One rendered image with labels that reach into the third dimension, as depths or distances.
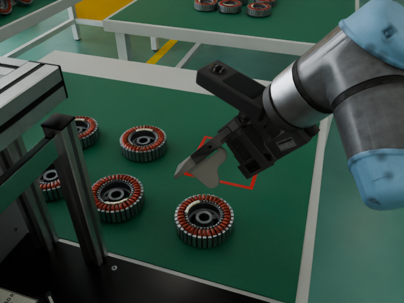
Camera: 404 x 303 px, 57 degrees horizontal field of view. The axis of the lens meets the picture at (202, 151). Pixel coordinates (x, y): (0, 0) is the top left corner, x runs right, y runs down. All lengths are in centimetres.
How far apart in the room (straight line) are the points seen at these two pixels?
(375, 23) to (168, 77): 95
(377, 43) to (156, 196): 56
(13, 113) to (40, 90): 5
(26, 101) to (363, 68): 35
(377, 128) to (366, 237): 149
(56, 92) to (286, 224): 49
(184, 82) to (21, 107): 83
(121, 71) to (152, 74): 11
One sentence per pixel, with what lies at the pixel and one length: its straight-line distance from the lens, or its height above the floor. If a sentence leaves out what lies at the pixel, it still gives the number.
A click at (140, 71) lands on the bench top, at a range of 131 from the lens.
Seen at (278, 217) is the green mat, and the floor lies 75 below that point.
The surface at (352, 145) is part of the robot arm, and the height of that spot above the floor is 111.
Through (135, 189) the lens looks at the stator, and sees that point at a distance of 78.
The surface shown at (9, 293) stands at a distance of 51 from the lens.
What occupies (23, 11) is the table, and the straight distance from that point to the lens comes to 207.
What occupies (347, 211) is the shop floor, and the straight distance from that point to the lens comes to 192.
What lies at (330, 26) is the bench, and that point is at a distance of 179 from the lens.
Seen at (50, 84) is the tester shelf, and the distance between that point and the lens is 49.
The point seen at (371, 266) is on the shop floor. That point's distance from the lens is 175.
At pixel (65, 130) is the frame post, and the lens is 50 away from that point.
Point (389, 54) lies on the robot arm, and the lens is 38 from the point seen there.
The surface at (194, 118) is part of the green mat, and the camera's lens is 104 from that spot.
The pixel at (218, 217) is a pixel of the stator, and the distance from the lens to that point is 74.
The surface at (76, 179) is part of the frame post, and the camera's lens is 54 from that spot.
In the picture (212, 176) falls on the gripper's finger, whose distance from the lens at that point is 54.
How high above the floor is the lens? 131
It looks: 38 degrees down
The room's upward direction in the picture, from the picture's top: straight up
